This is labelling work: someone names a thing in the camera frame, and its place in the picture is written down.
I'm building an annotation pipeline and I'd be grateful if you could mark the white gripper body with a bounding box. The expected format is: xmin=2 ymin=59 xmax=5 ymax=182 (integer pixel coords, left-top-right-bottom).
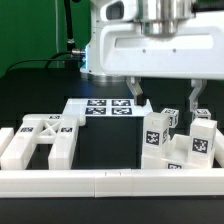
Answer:
xmin=99 ymin=11 xmax=224 ymax=79

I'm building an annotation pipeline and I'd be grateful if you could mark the white chair seat plate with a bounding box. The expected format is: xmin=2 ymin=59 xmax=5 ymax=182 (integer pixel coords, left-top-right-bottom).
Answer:
xmin=140 ymin=133 xmax=216 ymax=170

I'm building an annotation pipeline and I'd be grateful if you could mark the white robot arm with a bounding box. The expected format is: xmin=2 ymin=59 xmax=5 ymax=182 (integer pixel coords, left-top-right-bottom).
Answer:
xmin=81 ymin=0 xmax=224 ymax=111

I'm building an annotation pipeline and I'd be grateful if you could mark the white chair back frame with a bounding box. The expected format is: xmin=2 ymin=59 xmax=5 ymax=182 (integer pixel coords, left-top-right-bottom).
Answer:
xmin=0 ymin=114 xmax=86 ymax=170

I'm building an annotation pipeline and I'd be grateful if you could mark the white marker base sheet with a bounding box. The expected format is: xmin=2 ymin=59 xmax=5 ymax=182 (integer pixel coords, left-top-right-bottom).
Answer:
xmin=63 ymin=99 xmax=153 ymax=117

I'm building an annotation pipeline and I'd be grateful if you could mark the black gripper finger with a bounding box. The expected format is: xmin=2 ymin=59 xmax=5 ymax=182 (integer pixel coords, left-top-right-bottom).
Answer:
xmin=189 ymin=79 xmax=206 ymax=112
xmin=126 ymin=77 xmax=147 ymax=106

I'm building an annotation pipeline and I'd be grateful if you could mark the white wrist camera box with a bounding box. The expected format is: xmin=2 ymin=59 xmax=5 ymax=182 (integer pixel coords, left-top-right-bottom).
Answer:
xmin=100 ymin=0 xmax=139 ymax=22

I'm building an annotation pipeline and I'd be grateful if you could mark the white tagged chair nut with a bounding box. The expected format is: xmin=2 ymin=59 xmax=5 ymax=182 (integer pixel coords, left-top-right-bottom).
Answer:
xmin=162 ymin=108 xmax=179 ymax=128

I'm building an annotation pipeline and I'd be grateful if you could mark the black cable bundle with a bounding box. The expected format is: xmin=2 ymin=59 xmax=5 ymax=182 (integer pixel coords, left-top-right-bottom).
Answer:
xmin=6 ymin=0 xmax=88 ymax=73

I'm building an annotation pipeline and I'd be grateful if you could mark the white U-shaped fence frame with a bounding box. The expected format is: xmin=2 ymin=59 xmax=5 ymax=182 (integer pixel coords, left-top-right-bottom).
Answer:
xmin=0 ymin=126 xmax=224 ymax=199

